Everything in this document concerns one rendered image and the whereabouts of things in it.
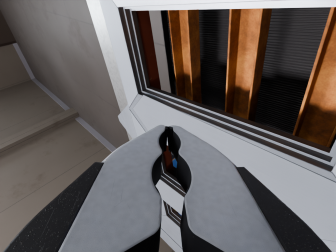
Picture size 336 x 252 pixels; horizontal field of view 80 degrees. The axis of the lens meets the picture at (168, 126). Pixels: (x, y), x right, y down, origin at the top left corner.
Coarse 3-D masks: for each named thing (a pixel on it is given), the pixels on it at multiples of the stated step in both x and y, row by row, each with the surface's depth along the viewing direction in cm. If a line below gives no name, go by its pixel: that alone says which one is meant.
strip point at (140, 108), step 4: (140, 100) 72; (144, 100) 70; (136, 104) 75; (140, 104) 73; (144, 104) 71; (136, 108) 77; (140, 108) 75; (144, 108) 72; (136, 112) 78; (140, 112) 76; (144, 112) 74; (140, 116) 78; (144, 116) 75; (144, 120) 77; (144, 124) 79; (148, 124) 76; (148, 128) 78
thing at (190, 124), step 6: (180, 114) 59; (186, 114) 57; (180, 120) 60; (186, 120) 58; (192, 120) 56; (198, 120) 54; (180, 126) 62; (186, 126) 60; (192, 126) 58; (198, 126) 56; (192, 132) 59; (198, 132) 57
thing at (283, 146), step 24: (288, 0) 29; (312, 0) 28; (144, 72) 68; (168, 96) 64; (216, 120) 52; (240, 120) 49; (264, 144) 43; (288, 144) 41; (312, 144) 40; (312, 168) 38; (168, 216) 115
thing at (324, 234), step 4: (332, 216) 40; (332, 220) 40; (328, 224) 41; (332, 224) 40; (324, 228) 42; (328, 228) 42; (332, 228) 41; (320, 232) 44; (324, 232) 43; (328, 232) 42; (332, 232) 41; (320, 236) 44; (324, 236) 43; (328, 236) 43; (332, 236) 42; (332, 240) 42
